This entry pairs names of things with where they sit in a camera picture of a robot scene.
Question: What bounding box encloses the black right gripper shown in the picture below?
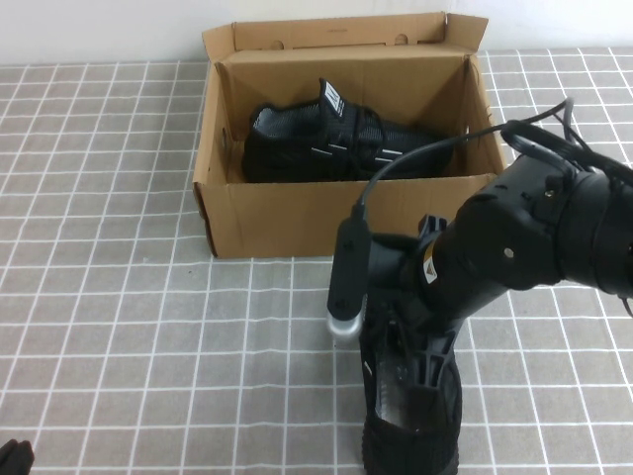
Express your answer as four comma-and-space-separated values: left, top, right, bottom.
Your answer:
409, 157, 578, 397

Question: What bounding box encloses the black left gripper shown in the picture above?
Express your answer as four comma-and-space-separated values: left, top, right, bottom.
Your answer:
0, 437, 35, 475

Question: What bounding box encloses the grey white checked tablecloth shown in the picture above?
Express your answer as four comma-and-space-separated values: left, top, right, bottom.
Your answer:
0, 47, 633, 475

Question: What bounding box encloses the black right camera cable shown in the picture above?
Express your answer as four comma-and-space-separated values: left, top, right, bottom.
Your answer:
353, 96, 602, 219

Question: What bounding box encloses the black sneaker with white label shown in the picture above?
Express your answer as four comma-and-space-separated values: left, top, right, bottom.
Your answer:
241, 76, 454, 182
358, 291, 464, 475

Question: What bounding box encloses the black right camera mount bracket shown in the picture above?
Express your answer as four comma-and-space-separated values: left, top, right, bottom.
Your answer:
369, 212, 431, 298

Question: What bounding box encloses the brown cardboard shoe box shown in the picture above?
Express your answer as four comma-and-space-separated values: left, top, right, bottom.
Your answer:
191, 12, 510, 259

